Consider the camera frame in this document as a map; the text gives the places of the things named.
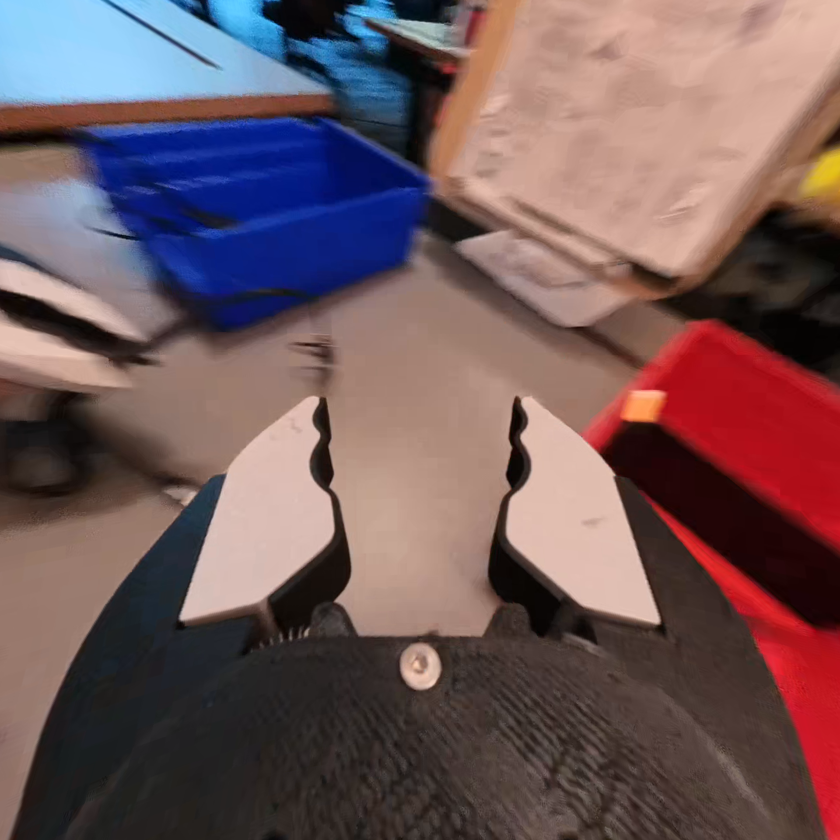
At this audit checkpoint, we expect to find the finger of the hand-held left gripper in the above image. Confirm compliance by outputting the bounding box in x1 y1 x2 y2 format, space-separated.
0 259 150 342
0 327 139 396

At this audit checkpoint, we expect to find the red plastic bin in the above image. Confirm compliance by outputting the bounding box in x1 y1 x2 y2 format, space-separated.
583 320 840 840

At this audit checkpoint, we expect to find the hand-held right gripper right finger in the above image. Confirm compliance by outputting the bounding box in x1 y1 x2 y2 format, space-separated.
489 395 662 634

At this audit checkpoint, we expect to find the black bin divider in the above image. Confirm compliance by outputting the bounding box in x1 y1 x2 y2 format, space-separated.
602 422 840 626

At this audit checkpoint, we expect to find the wood-edged grey desk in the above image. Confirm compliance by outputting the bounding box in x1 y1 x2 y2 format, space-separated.
0 0 337 133

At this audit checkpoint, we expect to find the blue plastic bin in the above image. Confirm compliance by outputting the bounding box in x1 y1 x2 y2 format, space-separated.
73 117 432 330

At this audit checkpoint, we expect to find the thin black cable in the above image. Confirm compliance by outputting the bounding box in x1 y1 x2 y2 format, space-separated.
85 200 240 240

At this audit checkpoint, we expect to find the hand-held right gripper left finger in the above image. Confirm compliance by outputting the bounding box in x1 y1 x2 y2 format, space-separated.
178 395 352 626

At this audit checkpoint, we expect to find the yellow plastic bin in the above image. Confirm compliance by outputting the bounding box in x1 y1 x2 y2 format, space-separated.
799 150 840 203

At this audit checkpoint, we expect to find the document stand with sheets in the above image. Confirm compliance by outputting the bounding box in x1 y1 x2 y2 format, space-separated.
428 0 840 329

